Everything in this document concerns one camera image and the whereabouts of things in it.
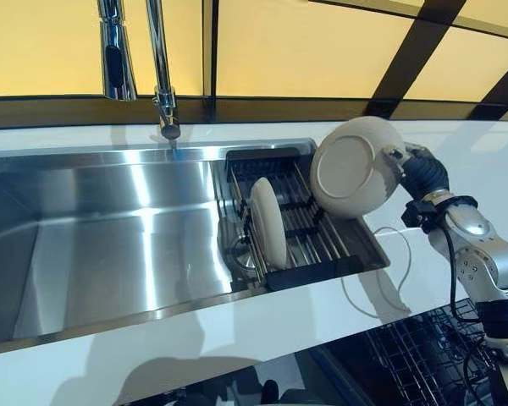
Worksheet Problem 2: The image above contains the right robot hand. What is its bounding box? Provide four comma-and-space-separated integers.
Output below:
383, 143, 452, 200

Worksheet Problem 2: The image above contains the large cream plate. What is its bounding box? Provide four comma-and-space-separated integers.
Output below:
309, 117, 407, 220

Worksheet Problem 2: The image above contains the black dish drying rack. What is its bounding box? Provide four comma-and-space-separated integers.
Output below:
224, 145, 391, 292

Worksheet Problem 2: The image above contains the chrome gooseneck kitchen faucet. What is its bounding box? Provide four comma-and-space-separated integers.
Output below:
96, 0, 182, 140

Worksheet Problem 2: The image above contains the stainless steel sink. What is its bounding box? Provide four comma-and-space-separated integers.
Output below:
0, 137, 391, 346

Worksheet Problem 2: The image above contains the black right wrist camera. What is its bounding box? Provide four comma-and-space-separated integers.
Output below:
400, 198, 435, 232

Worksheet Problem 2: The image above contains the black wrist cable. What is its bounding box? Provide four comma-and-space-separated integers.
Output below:
443, 202, 499, 406

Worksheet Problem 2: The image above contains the dark window frame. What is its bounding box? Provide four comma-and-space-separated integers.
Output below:
0, 0, 508, 128

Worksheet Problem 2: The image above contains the dishwasher wire rack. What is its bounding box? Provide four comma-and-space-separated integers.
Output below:
363, 298, 508, 406

